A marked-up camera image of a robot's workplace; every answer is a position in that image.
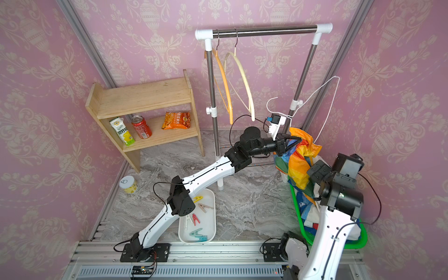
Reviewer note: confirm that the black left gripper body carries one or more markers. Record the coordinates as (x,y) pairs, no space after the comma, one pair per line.
(274,146)

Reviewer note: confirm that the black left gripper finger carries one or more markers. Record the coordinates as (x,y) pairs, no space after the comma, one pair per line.
(282,136)
(291,143)

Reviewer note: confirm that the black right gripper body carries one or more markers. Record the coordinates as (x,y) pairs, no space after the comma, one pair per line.
(319,176)

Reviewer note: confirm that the rainbow striped jacket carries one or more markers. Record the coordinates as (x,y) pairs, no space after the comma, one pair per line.
(297,161)

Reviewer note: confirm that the blue red white jacket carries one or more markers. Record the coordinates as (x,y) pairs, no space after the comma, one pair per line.
(310,210)

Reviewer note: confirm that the pink clothespin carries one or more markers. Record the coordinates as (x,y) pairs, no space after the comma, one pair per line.
(204,207)

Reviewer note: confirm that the cream white clothes hanger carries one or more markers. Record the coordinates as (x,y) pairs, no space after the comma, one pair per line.
(250,102)

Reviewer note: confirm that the red clothespin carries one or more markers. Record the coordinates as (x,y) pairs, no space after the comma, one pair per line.
(195,220)

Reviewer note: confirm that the wooden clothes hanger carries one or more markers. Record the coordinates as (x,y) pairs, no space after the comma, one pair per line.
(225,84)

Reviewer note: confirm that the white clothespin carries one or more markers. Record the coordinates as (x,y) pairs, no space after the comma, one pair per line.
(188,222)

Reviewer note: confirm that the blue clothespin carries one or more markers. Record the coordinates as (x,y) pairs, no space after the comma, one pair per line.
(201,238)

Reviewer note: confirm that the teal green clothespin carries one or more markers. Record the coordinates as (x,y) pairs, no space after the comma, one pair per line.
(197,234)

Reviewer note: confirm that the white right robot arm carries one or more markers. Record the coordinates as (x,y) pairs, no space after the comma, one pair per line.
(340,209)

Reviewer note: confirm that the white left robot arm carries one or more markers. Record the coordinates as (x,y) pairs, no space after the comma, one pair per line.
(140,247)

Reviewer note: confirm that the green plastic basket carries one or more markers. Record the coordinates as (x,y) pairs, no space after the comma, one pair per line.
(309,233)

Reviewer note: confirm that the orange snack bag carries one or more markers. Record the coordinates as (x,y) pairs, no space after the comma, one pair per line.
(180,120)

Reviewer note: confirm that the white plastic tray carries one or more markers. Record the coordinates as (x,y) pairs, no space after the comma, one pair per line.
(208,220)

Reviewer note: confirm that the metal clothes rack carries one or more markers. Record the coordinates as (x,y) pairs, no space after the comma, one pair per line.
(316,29)

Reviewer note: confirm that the red soda can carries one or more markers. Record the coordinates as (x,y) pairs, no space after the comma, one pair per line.
(141,127)

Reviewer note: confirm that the wooden two-tier shelf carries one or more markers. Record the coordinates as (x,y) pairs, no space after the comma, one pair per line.
(107,104)

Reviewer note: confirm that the green white juice carton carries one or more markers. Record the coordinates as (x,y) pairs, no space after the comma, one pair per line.
(120,128)

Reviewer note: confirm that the small circuit board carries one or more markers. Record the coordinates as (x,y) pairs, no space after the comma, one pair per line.
(142,271)

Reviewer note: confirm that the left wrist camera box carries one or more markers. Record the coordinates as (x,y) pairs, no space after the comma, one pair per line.
(275,120)

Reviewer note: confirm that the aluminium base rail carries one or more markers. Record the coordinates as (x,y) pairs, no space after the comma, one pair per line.
(218,260)

